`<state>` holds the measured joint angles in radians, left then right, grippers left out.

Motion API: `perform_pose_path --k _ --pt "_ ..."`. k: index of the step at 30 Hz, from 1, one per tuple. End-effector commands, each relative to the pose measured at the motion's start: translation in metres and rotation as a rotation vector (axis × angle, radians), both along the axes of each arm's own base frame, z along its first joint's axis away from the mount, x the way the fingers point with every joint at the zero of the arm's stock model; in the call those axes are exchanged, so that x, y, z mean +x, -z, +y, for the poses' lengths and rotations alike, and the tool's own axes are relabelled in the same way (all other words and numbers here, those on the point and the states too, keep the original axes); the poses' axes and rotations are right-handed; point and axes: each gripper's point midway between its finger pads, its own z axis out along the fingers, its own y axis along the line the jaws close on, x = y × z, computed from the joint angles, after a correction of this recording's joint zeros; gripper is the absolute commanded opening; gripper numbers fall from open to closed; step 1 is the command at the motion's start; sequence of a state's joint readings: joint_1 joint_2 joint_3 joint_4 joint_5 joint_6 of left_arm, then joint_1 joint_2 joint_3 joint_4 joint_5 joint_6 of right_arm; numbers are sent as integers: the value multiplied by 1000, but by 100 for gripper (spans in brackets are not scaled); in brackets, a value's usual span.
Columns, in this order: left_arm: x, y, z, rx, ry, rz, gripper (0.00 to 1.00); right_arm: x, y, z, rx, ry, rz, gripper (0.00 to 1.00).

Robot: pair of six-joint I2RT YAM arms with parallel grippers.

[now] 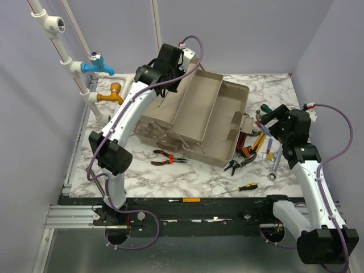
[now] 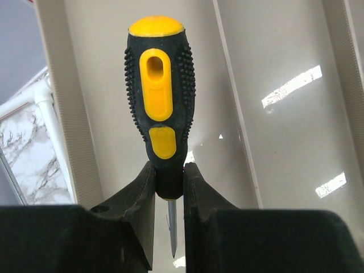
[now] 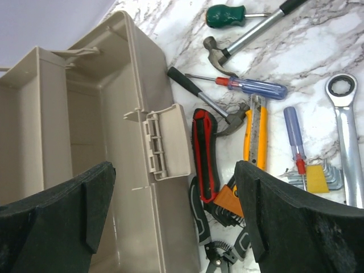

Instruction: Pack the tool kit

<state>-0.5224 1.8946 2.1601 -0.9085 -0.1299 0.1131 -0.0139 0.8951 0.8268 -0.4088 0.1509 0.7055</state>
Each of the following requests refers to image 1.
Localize beige toolbox with clear lid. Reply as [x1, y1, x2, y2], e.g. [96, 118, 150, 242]
[133, 66, 254, 167]

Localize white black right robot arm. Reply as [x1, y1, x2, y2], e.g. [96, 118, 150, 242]
[261, 103, 359, 271]

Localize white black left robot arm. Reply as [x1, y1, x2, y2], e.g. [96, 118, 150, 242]
[89, 44, 196, 225]

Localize blue clear tester screwdriver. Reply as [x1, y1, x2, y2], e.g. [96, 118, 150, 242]
[261, 125, 273, 153]

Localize green stubby screwdriver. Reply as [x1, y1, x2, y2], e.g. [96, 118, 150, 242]
[260, 104, 272, 114]

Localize steel claw hammer black grip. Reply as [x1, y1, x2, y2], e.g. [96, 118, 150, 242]
[255, 110, 262, 121]

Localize red black utility knife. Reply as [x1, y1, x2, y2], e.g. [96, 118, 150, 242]
[236, 131, 248, 150]

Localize steel ratchet wrench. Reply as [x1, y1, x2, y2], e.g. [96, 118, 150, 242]
[267, 146, 283, 181]

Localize orange water tap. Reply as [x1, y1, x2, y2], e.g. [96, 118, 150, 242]
[97, 82, 123, 105]

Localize black yellow small screwdriver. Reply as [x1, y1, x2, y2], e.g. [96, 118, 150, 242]
[224, 183, 258, 194]

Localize blue water tap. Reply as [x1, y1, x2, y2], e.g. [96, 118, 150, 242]
[81, 51, 115, 76]

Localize orange black needle-nose pliers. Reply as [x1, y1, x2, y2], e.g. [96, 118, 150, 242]
[151, 150, 188, 166]

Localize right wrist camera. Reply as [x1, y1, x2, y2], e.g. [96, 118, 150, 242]
[303, 102, 317, 122]

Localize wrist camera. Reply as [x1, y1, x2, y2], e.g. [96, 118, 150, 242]
[303, 102, 317, 122]
[178, 42, 196, 72]

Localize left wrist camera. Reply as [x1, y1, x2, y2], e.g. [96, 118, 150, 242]
[178, 42, 196, 72]

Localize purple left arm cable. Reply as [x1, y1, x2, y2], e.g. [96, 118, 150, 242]
[86, 35, 205, 251]

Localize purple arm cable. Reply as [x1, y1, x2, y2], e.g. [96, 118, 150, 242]
[86, 35, 205, 251]
[260, 104, 354, 273]

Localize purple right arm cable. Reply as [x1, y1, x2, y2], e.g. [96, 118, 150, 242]
[260, 104, 354, 273]

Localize black wire stripper pliers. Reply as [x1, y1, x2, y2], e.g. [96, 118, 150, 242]
[224, 154, 257, 176]

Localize orange handled screwdriver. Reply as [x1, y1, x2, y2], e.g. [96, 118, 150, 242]
[168, 197, 201, 203]

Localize white pvc pipe frame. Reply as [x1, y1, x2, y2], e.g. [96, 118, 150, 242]
[28, 1, 157, 127]

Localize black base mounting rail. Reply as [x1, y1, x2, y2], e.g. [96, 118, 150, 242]
[57, 196, 333, 238]

